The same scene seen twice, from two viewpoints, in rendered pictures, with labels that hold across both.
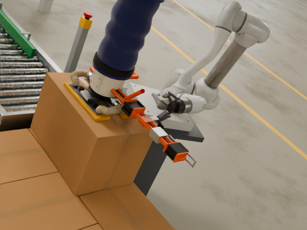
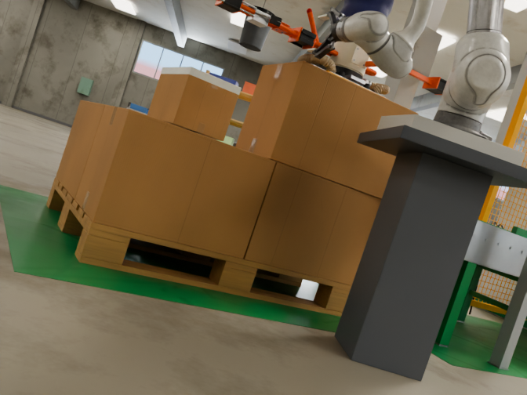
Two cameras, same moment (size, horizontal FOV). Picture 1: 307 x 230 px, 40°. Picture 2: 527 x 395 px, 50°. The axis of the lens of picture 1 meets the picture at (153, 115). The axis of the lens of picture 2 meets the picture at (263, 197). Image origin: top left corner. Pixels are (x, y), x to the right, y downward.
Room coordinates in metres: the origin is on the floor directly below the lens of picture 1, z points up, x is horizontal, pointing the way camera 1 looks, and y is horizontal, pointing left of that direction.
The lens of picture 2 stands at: (2.96, -2.03, 0.47)
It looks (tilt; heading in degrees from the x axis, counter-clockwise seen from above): 2 degrees down; 114
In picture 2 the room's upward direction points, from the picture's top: 19 degrees clockwise
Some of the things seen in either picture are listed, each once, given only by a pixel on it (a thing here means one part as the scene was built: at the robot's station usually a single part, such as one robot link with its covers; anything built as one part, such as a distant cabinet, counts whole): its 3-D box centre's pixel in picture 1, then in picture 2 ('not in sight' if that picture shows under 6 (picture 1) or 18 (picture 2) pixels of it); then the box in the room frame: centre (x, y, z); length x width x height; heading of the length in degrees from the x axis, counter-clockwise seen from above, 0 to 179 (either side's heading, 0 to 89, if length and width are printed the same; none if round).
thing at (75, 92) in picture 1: (87, 98); not in sight; (2.00, 0.36, 0.97); 0.34 x 0.10 x 0.05; 52
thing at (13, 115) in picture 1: (51, 113); not in sight; (2.31, 0.60, 0.58); 0.70 x 0.03 x 0.06; 143
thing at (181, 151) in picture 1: (175, 152); (229, 2); (1.71, -0.17, 1.07); 0.08 x 0.07 x 0.05; 52
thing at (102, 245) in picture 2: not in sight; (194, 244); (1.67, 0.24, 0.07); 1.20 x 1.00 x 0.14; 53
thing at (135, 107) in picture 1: (133, 108); (302, 38); (1.92, 0.11, 1.07); 0.10 x 0.08 x 0.06; 142
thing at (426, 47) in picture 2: not in sight; (423, 51); (2.02, 1.75, 1.62); 0.20 x 0.05 x 0.30; 53
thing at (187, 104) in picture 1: (182, 106); (349, 29); (2.21, -0.13, 1.07); 0.09 x 0.06 x 0.09; 52
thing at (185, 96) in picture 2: not in sight; (191, 103); (0.58, 1.46, 0.82); 0.60 x 0.40 x 0.40; 145
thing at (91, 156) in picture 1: (90, 128); (324, 132); (2.08, 0.30, 0.74); 0.60 x 0.40 x 0.40; 50
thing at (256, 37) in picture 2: not in sight; (256, 29); (-2.21, 6.73, 2.92); 0.54 x 0.52 x 0.66; 120
